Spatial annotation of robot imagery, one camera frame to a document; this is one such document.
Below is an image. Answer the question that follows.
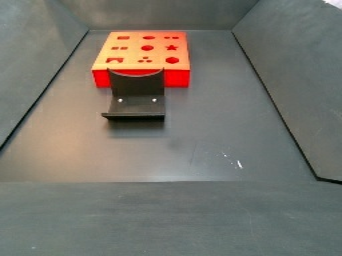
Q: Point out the red shape sorter block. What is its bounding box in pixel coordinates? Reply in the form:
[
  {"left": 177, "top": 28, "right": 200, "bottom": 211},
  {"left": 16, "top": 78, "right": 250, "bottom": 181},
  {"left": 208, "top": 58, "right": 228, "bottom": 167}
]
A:
[{"left": 91, "top": 31, "right": 191, "bottom": 88}]

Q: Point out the black curved holder bracket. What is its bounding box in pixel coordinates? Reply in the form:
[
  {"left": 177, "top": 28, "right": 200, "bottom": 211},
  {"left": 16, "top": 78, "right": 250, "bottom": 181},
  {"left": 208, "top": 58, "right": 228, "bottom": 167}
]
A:
[{"left": 101, "top": 69, "right": 165, "bottom": 120}]

